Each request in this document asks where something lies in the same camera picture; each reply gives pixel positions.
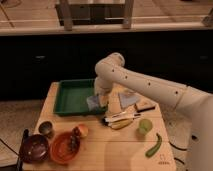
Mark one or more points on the orange bowl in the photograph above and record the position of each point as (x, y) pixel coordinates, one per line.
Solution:
(60, 151)

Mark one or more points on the dark red bowl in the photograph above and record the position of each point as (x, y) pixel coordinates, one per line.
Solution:
(35, 149)

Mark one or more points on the light blue cloth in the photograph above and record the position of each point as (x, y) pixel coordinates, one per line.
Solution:
(127, 99)

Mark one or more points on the small metal cup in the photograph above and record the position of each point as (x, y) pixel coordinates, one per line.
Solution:
(46, 129)

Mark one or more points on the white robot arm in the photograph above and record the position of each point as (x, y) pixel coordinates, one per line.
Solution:
(195, 103)

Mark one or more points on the dark grape bunch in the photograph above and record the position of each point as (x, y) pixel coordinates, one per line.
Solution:
(75, 140)

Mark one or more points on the yellow banana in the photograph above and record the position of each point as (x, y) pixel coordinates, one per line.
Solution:
(121, 124)

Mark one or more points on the green pear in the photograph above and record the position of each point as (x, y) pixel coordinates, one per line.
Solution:
(145, 126)

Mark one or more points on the green cucumber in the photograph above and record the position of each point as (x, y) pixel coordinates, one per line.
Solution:
(152, 151)

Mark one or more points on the green plastic tray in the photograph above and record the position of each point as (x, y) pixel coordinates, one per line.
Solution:
(71, 98)

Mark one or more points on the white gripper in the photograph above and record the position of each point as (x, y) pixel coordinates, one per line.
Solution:
(102, 88)

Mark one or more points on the red apple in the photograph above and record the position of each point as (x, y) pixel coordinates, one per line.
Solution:
(83, 130)

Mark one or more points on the blue sponge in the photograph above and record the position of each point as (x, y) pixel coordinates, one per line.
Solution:
(93, 102)

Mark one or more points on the black tool beside table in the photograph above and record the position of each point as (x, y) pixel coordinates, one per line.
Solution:
(19, 160)

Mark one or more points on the wooden block with black edge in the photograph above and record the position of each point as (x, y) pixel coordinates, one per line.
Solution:
(144, 105)

